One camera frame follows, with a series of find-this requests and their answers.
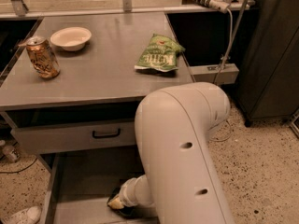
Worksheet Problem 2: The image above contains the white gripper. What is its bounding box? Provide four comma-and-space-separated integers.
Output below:
107, 175, 153, 210

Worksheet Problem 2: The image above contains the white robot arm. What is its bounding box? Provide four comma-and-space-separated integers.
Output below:
107, 82, 235, 224

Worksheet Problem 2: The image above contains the open grey middle drawer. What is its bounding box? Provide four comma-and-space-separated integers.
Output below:
39, 146, 160, 224

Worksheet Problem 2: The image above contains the grey top drawer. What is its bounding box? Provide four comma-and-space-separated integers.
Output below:
12, 119, 135, 154

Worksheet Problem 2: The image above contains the grey drawer cabinet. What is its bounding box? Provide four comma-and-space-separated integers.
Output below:
0, 12, 198, 224

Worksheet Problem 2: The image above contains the white shoe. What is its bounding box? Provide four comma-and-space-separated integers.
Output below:
2, 206, 41, 224

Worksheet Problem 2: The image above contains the small can on floor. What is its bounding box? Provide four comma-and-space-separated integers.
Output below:
3, 145, 20, 162

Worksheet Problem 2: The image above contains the green chip bag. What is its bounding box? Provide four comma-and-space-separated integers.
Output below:
135, 34, 185, 72

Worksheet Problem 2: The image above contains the white bowl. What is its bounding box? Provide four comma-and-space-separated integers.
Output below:
50, 27, 92, 51

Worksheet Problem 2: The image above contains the gold soda can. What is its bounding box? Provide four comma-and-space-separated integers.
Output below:
26, 35, 60, 78

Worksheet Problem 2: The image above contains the dark cabinet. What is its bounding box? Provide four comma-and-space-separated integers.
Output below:
235, 0, 299, 127

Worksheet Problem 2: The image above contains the black drawer handle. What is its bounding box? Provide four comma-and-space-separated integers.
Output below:
92, 129, 121, 139

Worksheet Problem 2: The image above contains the black floor cable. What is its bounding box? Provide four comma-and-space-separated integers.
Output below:
0, 157, 38, 175

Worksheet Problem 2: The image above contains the white power cable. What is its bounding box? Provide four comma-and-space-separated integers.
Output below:
210, 7, 234, 143

